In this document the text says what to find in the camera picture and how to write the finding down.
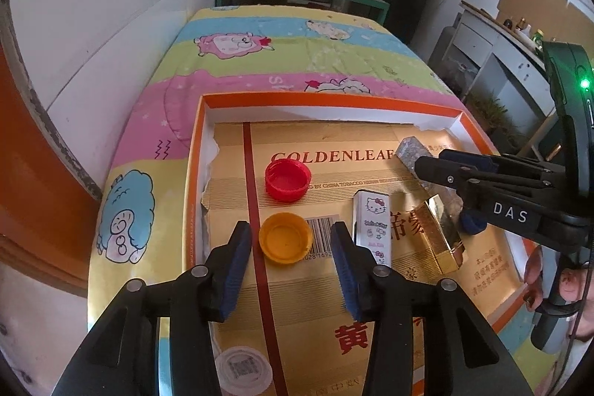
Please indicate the clear plastic lid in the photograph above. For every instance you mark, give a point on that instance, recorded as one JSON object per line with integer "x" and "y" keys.
{"x": 243, "y": 370}

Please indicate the person's right hand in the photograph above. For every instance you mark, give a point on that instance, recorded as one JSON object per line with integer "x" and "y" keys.
{"x": 534, "y": 280}

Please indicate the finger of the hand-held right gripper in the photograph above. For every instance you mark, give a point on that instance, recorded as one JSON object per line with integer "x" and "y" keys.
{"x": 487, "y": 163}
{"x": 445, "y": 175}

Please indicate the green potted plants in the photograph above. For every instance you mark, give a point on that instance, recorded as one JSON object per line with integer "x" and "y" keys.
{"x": 492, "y": 113}

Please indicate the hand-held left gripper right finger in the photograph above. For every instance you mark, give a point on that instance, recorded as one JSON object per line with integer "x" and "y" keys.
{"x": 345, "y": 270}

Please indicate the red bottle cap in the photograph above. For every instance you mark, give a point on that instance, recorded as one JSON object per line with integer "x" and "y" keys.
{"x": 287, "y": 182}

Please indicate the white kitchen counter cabinet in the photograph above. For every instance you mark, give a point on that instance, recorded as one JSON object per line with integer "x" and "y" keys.
{"x": 501, "y": 57}

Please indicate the wooden door frame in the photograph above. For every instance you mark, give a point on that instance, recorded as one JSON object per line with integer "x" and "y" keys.
{"x": 37, "y": 145}

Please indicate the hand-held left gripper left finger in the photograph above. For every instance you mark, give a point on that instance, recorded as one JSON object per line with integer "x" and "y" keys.
{"x": 234, "y": 266}

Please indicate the grey gas cylinder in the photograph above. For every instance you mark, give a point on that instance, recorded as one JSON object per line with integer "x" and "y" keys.
{"x": 443, "y": 50}

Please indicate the gold rectangular box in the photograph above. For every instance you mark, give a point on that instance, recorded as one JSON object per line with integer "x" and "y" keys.
{"x": 441, "y": 238}

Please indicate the cartoon printed blanket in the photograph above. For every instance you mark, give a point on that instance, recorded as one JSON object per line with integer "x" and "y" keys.
{"x": 260, "y": 66}

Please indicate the orange-rimmed cardboard box tray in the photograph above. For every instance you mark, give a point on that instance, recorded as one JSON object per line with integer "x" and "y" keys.
{"x": 325, "y": 145}

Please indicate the orange-yellow bottle cap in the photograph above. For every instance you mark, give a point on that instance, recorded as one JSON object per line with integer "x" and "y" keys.
{"x": 284, "y": 240}

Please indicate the green bottle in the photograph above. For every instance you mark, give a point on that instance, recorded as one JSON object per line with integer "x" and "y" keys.
{"x": 537, "y": 36}

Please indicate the clear plastic bottle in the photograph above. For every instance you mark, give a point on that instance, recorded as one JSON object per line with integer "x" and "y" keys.
{"x": 413, "y": 154}

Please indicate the white cartoon print box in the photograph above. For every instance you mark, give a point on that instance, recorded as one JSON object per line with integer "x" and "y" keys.
{"x": 372, "y": 224}

